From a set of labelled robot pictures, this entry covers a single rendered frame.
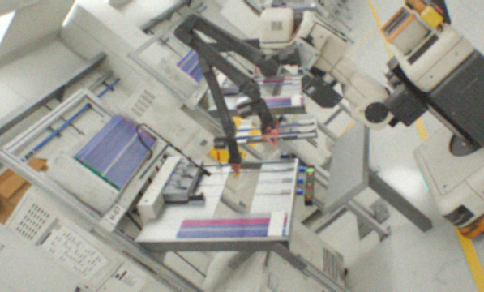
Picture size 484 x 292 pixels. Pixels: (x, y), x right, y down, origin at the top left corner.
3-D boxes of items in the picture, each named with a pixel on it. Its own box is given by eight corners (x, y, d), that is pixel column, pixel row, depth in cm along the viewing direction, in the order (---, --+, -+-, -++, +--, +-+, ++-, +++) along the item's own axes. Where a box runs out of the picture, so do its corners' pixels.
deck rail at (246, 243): (289, 248, 196) (288, 237, 193) (289, 251, 194) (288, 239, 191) (138, 249, 212) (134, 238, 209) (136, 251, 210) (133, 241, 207)
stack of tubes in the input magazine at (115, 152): (156, 140, 258) (117, 111, 254) (120, 189, 214) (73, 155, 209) (145, 154, 264) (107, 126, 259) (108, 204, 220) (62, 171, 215)
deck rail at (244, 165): (299, 168, 255) (298, 158, 252) (299, 169, 253) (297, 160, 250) (180, 173, 271) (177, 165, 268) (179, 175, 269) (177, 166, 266)
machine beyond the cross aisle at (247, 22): (354, 25, 703) (261, -58, 669) (357, 39, 632) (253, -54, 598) (296, 86, 766) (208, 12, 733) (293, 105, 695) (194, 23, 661)
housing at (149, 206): (186, 176, 268) (181, 155, 262) (158, 228, 226) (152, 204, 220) (173, 177, 270) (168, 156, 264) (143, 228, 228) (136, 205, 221)
